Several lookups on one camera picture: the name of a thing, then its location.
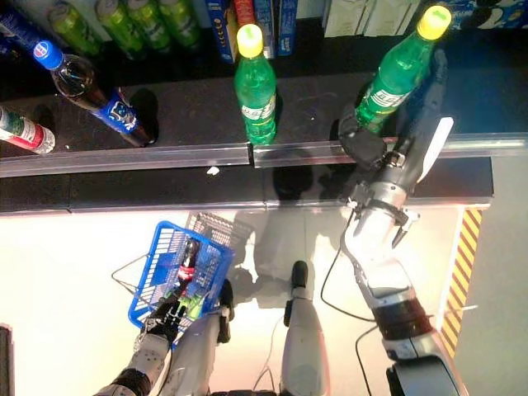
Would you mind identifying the black shelf base board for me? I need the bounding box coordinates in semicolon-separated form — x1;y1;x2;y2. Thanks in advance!
0;172;73;215
262;155;495;210
68;164;271;214

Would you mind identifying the blue cookie box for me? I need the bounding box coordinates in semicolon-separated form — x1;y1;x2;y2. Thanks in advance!
204;0;239;64
447;0;528;31
276;0;299;58
252;0;278;61

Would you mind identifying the dark left robot hand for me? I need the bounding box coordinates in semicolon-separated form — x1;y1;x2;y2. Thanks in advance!
139;288;195;344

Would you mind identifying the red cookie box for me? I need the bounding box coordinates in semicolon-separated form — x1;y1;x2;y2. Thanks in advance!
233;0;256;30

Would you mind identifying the clear water bottle red label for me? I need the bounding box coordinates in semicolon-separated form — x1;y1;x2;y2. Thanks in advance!
0;105;57;156

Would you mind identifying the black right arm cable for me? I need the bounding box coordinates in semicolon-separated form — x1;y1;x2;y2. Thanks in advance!
319;214;391;396

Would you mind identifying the yellow black hazard tape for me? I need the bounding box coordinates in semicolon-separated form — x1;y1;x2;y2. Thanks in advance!
438;207;484;360

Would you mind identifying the cola bottle red label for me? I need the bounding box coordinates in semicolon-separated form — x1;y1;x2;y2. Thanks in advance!
176;236;205;293

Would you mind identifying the cola bottle blue label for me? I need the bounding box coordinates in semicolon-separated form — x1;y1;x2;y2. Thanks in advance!
31;40;158;149
0;0;57;59

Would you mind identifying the dark right robot hand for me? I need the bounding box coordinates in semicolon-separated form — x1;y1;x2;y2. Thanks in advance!
337;49;454;193

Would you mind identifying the green drink can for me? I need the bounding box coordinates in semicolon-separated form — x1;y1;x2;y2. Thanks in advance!
47;0;103;58
126;0;173;54
94;0;149;62
158;0;202;50

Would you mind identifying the blue plastic shopping basket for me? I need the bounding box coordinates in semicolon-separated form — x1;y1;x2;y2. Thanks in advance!
110;211;237;352

